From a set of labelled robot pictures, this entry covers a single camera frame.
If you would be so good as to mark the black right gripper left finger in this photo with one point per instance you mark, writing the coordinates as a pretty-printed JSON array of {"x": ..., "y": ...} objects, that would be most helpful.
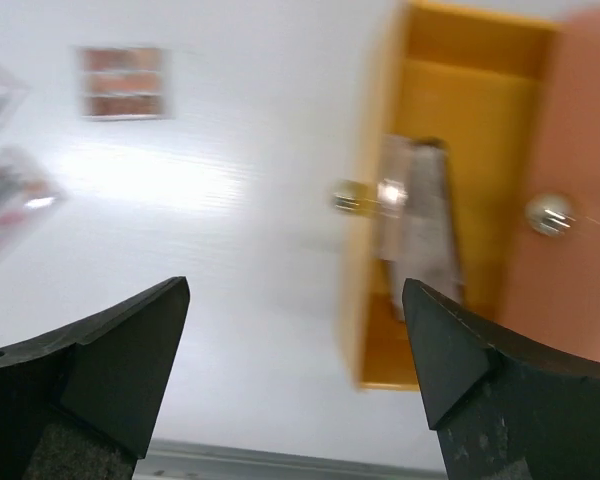
[{"x": 81, "y": 401}]

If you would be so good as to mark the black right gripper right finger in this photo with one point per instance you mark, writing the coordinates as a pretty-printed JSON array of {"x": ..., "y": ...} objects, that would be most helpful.
[{"x": 503, "y": 406}]

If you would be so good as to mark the orange drawer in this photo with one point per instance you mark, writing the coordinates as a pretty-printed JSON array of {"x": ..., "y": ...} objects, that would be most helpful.
[{"x": 551, "y": 291}]

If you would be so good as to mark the long brown eyeshadow palette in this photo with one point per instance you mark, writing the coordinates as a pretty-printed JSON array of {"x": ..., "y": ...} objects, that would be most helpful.
[{"x": 429, "y": 252}]

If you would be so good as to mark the round-pan eyeshadow palette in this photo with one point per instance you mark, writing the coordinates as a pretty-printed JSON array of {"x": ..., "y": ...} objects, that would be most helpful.
[{"x": 124, "y": 83}]

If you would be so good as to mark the yellow drawer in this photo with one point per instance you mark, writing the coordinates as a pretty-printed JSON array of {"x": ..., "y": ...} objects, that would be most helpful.
[{"x": 451, "y": 105}]

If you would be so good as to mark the four-pan eyeshadow palette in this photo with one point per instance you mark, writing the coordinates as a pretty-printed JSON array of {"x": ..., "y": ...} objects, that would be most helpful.
[{"x": 391, "y": 195}]

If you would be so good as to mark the lower false lash case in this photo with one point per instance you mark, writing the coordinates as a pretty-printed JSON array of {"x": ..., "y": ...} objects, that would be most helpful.
[{"x": 28, "y": 194}]

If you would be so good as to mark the aluminium rail frame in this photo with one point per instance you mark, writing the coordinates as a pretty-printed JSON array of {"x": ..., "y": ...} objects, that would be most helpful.
[{"x": 178, "y": 460}]

